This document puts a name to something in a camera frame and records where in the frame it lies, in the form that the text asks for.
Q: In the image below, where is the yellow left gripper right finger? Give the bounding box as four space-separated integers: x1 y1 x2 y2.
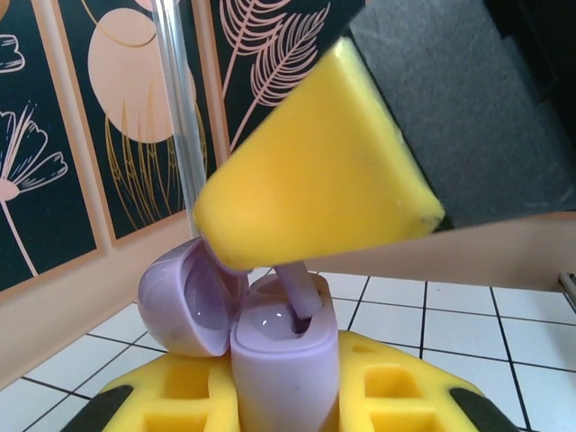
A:
336 330 519 432

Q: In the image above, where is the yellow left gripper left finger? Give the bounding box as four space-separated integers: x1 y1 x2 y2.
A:
67 353 242 432

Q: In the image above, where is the purple earbud charging case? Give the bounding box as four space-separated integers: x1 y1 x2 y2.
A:
137 237 339 432

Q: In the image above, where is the purple wireless earbud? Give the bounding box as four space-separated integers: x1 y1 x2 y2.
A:
273 263 326 325

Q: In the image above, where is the aluminium corner post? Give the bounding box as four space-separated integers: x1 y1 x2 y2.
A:
150 0 209 242

